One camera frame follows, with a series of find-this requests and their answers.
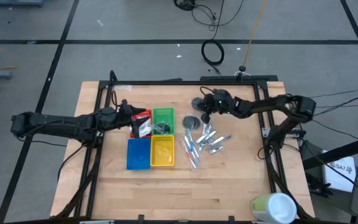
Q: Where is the yellow hanging cable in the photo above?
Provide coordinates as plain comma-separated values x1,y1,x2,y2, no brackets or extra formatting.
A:
242,0,269,68

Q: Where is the black floor device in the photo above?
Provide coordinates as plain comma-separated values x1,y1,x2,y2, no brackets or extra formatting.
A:
173,0,198,12

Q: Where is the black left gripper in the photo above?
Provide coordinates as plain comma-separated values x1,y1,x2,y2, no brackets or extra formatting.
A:
116,98,150,139

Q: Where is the black metal bar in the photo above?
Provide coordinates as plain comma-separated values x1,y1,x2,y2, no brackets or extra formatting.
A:
302,132,358,171

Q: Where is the white-lidded green wipes canister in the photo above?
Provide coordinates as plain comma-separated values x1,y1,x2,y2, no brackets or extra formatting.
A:
249,192,298,224

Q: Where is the thin black floor cable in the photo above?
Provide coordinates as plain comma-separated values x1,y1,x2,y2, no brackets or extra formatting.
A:
309,87,358,100
312,89,358,118
191,0,245,32

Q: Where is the red toothbrush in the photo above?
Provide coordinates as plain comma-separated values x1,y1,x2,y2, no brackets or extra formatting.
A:
180,139,198,169

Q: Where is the green plastic basket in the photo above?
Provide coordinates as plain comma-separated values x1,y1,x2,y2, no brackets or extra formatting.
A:
151,107,175,136

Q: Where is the thick black coiled cable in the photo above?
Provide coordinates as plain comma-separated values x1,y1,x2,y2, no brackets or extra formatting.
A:
200,0,226,75

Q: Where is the blue plastic basket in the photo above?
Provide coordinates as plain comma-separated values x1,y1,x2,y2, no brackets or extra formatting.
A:
126,138,152,170

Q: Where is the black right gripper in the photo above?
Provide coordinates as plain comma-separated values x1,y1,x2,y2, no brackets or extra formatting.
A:
200,88,239,124

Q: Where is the red plastic basket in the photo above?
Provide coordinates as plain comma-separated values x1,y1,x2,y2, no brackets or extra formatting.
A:
129,107,153,139

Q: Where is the clear tape piece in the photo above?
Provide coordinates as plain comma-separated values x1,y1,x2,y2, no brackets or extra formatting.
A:
113,84,134,93

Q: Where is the white cardboard box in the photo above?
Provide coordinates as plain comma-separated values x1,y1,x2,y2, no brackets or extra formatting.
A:
321,150,357,194

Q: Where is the yellow plastic basket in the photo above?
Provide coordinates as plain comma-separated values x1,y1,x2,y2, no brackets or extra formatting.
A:
150,134,175,167

